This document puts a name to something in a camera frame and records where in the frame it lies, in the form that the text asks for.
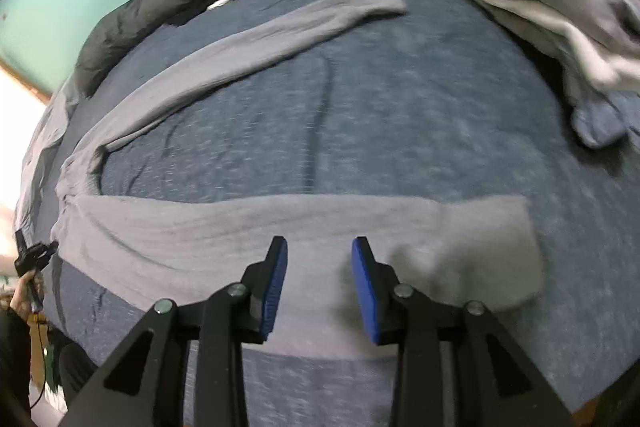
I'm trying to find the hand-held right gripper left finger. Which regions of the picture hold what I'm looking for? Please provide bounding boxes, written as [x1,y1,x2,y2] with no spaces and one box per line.
[60,236,289,427]

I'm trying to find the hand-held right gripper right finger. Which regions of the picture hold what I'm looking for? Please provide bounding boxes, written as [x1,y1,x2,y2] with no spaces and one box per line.
[351,236,573,427]

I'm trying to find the grey fleece pants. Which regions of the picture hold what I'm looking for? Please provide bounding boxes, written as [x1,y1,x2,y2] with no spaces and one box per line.
[50,0,547,360]

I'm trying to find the person's left forearm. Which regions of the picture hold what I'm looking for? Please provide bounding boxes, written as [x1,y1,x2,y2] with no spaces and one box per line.
[0,307,32,408]

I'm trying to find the person's left hand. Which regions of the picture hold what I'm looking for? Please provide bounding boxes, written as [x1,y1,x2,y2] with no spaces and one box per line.
[10,271,47,324]

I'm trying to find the pink curtain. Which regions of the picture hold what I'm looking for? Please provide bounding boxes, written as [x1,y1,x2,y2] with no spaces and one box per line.
[0,67,48,258]

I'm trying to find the light grey-blue blanket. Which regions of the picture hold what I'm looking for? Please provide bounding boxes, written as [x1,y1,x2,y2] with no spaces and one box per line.
[12,77,83,238]

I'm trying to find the bed with blue sheet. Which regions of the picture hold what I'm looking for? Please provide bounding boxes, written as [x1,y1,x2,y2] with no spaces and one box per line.
[12,0,640,427]

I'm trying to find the rolled dark grey duvet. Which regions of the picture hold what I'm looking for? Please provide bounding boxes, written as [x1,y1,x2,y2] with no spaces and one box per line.
[75,0,468,100]

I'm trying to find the wooden window frame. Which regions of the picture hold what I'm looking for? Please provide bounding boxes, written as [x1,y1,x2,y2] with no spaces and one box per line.
[0,59,53,108]

